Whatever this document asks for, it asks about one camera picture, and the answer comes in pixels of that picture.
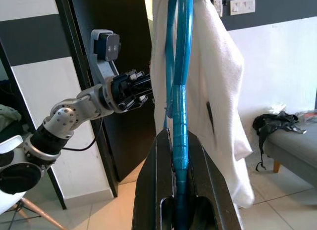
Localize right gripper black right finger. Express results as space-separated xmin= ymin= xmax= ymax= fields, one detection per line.
xmin=186 ymin=131 xmax=245 ymax=230

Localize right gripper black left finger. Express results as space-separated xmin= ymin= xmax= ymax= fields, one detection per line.
xmin=131 ymin=129 xmax=176 ymax=230

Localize blue clothes hanger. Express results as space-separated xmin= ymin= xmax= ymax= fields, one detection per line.
xmin=163 ymin=0 xmax=194 ymax=230

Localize white t-shirt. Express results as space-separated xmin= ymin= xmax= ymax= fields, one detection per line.
xmin=149 ymin=0 xmax=256 ymax=209

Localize black door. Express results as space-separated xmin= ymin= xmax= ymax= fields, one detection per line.
xmin=53 ymin=0 xmax=157 ymax=211

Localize grey upholstered bench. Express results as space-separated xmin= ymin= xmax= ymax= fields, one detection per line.
xmin=262 ymin=116 xmax=317 ymax=186

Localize white crumpled paper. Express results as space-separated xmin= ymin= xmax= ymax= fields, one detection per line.
xmin=268 ymin=103 xmax=288 ymax=115

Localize white chair wooden legs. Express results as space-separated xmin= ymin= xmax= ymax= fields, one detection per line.
xmin=0 ymin=135 xmax=65 ymax=230

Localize pale green cloth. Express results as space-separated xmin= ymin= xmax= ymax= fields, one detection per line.
xmin=0 ymin=103 xmax=22 ymax=126

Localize clear wrapper with red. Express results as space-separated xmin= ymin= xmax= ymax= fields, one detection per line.
xmin=302 ymin=111 xmax=317 ymax=122

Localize white air conditioner remote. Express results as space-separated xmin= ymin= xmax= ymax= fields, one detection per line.
xmin=213 ymin=0 xmax=224 ymax=17

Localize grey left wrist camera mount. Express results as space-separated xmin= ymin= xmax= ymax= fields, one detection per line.
xmin=89 ymin=29 xmax=122 ymax=89

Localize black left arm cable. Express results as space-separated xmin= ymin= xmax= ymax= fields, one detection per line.
xmin=61 ymin=115 xmax=104 ymax=152

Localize black strappy bag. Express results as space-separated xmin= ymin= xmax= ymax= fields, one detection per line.
xmin=252 ymin=110 xmax=308 ymax=172

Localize white light switch panel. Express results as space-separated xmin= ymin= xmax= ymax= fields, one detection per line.
xmin=229 ymin=0 xmax=256 ymax=16

